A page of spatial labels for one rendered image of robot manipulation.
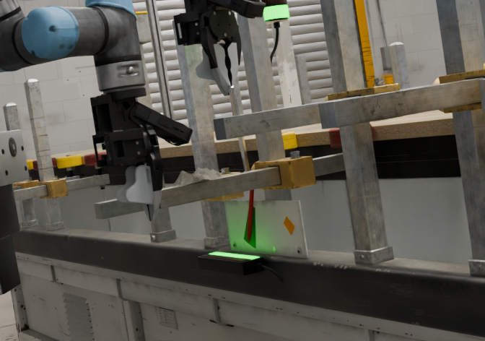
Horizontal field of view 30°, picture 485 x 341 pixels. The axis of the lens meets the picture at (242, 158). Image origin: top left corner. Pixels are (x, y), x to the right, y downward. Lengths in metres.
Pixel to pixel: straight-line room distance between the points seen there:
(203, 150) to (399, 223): 0.42
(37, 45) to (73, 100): 8.13
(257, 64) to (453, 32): 0.49
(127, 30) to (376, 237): 0.50
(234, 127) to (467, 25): 0.34
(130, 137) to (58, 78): 8.06
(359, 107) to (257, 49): 0.59
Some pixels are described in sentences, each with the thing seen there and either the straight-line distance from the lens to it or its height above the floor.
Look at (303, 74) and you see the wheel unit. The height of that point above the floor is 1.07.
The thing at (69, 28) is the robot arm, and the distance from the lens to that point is 1.35.
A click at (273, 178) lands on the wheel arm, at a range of 1.56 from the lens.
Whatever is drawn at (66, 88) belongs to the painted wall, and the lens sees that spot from 9.48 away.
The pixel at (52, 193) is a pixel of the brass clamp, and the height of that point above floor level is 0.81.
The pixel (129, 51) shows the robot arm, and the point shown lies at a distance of 1.43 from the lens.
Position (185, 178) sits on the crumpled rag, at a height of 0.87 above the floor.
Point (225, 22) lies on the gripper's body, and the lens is 1.57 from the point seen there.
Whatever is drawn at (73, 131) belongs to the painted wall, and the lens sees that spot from 9.46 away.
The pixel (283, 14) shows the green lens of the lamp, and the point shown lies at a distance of 1.64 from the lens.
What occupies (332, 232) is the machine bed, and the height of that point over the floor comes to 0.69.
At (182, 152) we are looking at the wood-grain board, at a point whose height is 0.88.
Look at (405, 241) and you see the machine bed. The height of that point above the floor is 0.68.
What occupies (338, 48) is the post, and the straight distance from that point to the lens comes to 1.41.
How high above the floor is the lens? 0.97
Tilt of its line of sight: 3 degrees down
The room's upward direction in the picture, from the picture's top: 9 degrees counter-clockwise
